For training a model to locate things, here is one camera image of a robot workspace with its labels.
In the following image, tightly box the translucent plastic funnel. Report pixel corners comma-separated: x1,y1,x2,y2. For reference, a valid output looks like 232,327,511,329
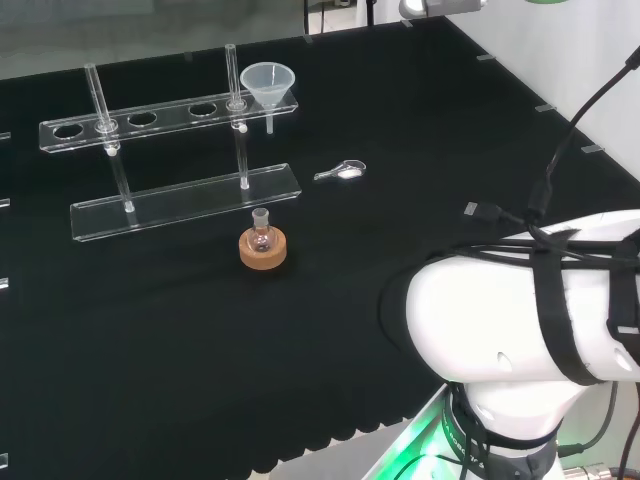
239,62,297,135

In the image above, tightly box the clear acrylic funnel stand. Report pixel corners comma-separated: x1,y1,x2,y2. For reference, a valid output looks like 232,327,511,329
38,43,303,243

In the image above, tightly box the small round-bottom glass flask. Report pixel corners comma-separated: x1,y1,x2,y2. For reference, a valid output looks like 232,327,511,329
248,208,276,254

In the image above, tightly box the black table cloth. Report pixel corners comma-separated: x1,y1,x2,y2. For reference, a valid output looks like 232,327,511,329
0,14,640,475

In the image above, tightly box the white and grey device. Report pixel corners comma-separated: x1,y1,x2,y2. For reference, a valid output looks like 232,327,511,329
398,0,490,17

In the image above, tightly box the cork ring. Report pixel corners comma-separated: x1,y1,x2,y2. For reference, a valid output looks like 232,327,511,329
238,227,290,272

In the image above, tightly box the black cable with plug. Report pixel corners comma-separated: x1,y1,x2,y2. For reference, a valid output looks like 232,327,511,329
464,200,534,229

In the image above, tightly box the thick black cable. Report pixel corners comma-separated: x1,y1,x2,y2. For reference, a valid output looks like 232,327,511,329
527,44,640,224

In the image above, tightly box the thin black cable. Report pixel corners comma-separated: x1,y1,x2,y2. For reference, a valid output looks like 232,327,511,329
557,382,621,454

